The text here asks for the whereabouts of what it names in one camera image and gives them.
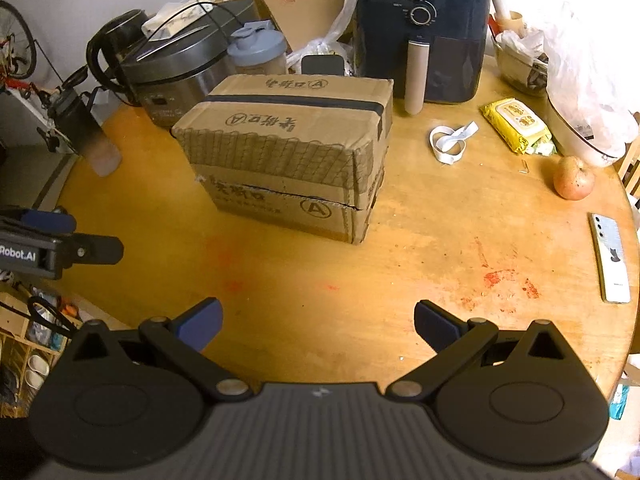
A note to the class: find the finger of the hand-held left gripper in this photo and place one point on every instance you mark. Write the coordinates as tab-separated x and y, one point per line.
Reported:
95	250
45	220

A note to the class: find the yellow wet wipes pack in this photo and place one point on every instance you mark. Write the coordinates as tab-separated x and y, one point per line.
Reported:
515	122

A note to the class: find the black kettle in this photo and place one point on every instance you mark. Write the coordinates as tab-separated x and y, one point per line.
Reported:
107	30

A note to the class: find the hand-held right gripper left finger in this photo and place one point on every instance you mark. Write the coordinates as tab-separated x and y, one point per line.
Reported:
200	322

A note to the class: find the white smartphone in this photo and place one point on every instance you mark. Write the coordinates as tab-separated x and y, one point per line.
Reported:
610	260

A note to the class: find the tumbler with grey lid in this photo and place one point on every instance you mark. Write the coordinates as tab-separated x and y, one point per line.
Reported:
257	52

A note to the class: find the black phone stand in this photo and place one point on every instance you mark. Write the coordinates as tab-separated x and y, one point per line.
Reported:
322	65

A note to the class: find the white smiley plastic bag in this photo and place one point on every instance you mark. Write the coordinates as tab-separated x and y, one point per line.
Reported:
320	47

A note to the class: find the red apple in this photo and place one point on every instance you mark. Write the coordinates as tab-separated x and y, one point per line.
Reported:
574	180

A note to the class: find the round wooden desktop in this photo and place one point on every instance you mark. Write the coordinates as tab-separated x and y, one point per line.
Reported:
400	240

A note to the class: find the glass bowl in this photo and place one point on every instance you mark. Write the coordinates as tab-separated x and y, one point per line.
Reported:
517	67

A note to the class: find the brown cardboard box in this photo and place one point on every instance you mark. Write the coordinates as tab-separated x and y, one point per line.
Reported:
280	160

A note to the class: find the white elastic band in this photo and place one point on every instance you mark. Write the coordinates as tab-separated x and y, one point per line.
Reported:
467	132

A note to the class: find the wooden chair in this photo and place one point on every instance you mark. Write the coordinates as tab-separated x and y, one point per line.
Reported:
631	165

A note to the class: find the bicycle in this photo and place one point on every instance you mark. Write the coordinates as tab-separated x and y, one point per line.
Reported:
22	35

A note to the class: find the wooden shelf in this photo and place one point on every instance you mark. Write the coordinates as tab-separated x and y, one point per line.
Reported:
20	320

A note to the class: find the cream bowl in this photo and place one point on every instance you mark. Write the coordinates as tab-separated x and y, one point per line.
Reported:
575	140

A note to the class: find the cardboard box with red print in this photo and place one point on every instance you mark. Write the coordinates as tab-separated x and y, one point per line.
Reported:
300	5

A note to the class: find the dark blue air fryer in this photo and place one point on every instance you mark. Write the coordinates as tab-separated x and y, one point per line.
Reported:
450	60

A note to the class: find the frosted bottle with black lid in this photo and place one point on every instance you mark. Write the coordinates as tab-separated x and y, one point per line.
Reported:
95	140

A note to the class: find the grey steel rice cooker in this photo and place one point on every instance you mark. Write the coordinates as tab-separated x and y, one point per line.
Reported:
175	75

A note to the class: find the white tissue packet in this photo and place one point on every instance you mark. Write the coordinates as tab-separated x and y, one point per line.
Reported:
172	20

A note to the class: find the clear plastic bag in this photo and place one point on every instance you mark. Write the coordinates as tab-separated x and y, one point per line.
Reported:
585	75

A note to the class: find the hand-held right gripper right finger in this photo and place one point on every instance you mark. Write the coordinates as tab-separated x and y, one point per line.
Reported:
434	325

